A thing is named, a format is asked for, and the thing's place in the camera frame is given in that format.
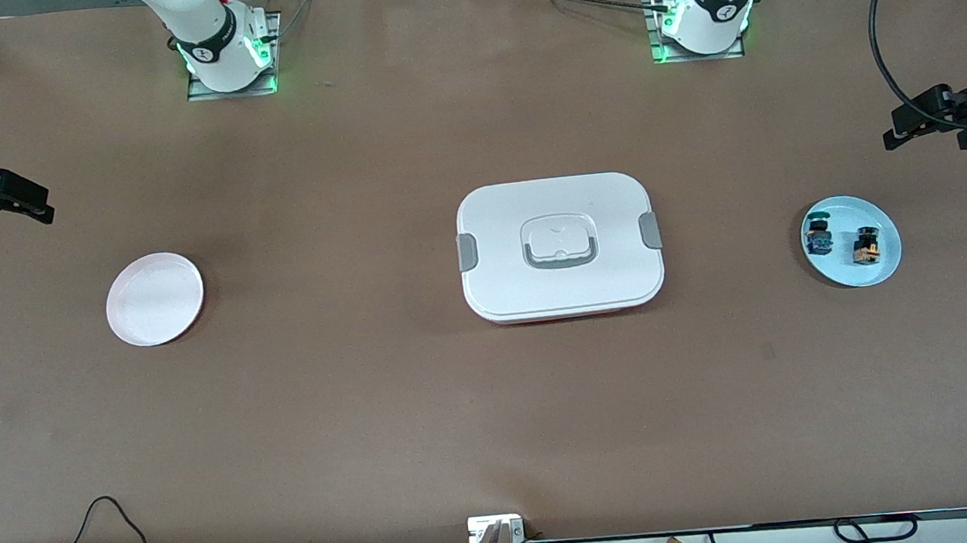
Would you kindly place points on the orange push button switch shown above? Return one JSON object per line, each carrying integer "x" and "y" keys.
{"x": 866, "y": 245}

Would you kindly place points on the white lidded lunch box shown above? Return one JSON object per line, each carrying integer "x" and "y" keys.
{"x": 558, "y": 211}

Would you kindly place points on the round light blue plate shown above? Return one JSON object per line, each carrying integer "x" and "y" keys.
{"x": 852, "y": 271}

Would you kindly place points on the round pink plate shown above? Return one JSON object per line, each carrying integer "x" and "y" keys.
{"x": 154, "y": 303}

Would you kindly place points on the small white clamp block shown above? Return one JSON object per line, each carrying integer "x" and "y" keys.
{"x": 482, "y": 529}

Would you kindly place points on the green push button switch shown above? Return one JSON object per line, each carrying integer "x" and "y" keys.
{"x": 819, "y": 235}

